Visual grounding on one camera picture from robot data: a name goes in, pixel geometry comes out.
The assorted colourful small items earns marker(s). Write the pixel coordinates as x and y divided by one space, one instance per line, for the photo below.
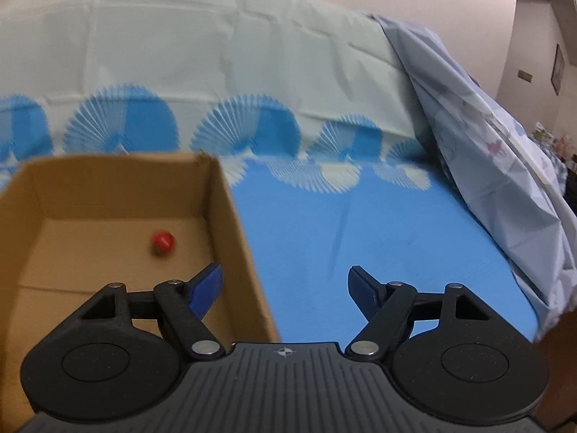
552 142

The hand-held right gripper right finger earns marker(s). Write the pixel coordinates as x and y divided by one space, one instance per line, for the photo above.
363 289

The light grey printed sheet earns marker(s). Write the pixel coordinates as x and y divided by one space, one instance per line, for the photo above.
487 153

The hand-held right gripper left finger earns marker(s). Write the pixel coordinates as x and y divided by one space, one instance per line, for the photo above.
205 290

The red cherry tomato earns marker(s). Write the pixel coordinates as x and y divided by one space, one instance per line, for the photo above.
162 242

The brown cardboard box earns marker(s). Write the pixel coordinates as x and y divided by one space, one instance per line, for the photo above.
112 252

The brown board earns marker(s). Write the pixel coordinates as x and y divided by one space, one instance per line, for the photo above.
559 370

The blue fan-patterned cloth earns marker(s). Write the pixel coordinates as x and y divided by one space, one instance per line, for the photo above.
315 216

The framed wall picture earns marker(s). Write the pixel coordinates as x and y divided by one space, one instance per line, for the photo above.
558 70

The wall light switch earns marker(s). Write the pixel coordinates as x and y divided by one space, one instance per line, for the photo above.
524 75

